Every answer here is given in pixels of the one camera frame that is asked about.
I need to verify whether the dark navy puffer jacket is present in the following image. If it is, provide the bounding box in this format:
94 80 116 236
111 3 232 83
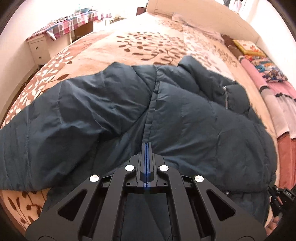
1 56 277 240

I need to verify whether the pink striped folded blanket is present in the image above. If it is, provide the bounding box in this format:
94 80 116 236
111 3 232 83
222 34 296 190

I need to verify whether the colourful cartoon pillow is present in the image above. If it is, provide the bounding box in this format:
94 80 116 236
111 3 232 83
244 55 288 82

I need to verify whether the yellow patterned pillow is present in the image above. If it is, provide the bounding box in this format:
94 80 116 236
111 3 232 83
232 39 266 57

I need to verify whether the white bedside drawer cabinet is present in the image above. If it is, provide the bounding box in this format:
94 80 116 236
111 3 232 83
27 35 51 65

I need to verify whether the beige brown leaf-pattern blanket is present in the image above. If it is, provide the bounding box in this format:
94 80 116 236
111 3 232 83
0 11 278 235

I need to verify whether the red plaid tablecloth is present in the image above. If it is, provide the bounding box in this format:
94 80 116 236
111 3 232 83
26 11 112 41

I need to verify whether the cream wooden headboard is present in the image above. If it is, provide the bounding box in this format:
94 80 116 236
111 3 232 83
147 0 260 43

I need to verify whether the light pink crumpled cloth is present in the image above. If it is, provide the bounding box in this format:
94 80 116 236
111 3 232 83
171 13 224 44

